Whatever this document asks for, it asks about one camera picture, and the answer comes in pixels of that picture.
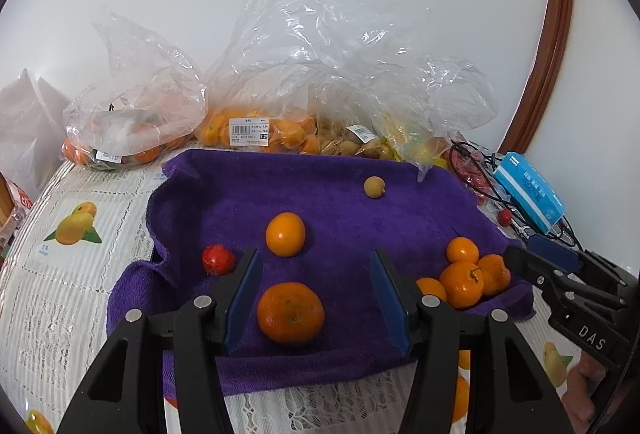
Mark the small red fruit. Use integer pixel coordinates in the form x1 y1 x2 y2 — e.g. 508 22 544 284
496 209 513 228

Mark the small orange mandarin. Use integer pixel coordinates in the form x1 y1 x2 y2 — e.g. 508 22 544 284
265 212 306 257
416 277 447 302

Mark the clear bag of tangerines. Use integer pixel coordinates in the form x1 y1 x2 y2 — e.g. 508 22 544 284
61 10 207 172

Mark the brown wooden door frame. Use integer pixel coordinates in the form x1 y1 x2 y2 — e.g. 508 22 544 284
499 0 574 153

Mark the purple towel-lined tray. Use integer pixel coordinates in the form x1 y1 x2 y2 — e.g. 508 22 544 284
106 149 508 395

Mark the large textured orange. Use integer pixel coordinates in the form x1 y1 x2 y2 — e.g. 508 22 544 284
256 282 326 344

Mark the clear bag of oranges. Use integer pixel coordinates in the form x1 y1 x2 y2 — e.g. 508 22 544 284
196 0 498 173

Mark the blue tissue pack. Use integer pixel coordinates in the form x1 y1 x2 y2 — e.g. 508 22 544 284
494 152 565 235

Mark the small red apple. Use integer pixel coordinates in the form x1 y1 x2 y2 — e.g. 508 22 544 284
201 244 235 277

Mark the small yellow-brown fruit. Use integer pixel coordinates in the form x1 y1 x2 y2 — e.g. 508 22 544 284
363 176 386 199

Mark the white plastic bag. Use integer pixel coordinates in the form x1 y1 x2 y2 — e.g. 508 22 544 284
0 68 68 201

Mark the black cable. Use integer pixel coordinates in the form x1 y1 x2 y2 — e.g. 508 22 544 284
447 140 584 255

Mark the bag of red fruits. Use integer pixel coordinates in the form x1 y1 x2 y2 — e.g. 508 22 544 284
448 148 500 204

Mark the wooden chair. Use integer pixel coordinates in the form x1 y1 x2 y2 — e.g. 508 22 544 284
0 177 16 242

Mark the person's right hand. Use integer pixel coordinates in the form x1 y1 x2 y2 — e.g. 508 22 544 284
562 352 606 434

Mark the small orange kumquat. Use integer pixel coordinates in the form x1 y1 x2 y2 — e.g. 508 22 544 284
446 237 480 264

